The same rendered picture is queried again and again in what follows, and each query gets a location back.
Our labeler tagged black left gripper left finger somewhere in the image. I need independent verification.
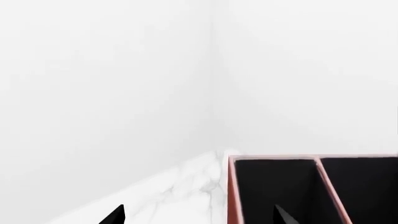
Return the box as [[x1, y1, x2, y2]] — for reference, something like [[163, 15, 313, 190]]
[[98, 203, 126, 224]]

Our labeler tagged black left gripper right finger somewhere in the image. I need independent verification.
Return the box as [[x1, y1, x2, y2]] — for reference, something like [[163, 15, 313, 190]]
[[273, 203, 302, 224]]

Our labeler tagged pink caddy with black lining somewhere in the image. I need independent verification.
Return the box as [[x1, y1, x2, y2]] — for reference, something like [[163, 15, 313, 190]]
[[227, 153, 398, 224]]

